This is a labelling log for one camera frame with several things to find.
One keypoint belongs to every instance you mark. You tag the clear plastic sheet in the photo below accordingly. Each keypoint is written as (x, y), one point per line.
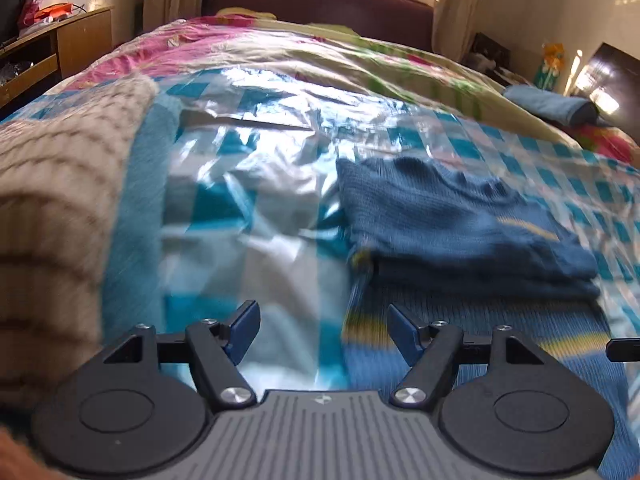
(260, 185)

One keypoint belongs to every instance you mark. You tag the yellow green pillow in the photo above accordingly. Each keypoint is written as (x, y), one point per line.
(245, 13)

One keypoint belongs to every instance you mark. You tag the dark red headboard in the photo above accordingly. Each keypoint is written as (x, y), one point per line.
(320, 7)

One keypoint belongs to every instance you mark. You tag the checkered floral bed quilt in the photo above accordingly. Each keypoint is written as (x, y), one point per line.
(280, 85)

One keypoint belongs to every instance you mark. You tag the orange item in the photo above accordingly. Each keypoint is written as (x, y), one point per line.
(52, 11)

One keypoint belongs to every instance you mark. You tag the wooden side cabinet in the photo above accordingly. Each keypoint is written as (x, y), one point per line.
(55, 50)

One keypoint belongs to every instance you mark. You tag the yellow flower decoration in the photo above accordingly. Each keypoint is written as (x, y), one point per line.
(550, 66)

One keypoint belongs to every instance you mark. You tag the dark wooden cabinet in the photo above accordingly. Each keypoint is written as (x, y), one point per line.
(612, 80)

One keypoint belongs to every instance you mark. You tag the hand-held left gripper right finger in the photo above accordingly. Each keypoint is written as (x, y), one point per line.
(403, 331)

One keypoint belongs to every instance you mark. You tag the folded blue cloth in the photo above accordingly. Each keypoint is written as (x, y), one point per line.
(552, 104)

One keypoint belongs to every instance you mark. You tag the teal towel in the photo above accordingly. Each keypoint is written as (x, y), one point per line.
(135, 220)

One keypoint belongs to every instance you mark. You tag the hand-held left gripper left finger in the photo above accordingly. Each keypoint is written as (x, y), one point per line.
(244, 326)

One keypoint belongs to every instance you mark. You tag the beige striped knitted cloth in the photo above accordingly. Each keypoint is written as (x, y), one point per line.
(55, 200)

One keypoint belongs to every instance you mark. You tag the blue knitted sweater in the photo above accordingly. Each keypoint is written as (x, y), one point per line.
(450, 220)

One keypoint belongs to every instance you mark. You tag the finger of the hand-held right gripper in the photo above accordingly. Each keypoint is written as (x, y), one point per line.
(624, 350)

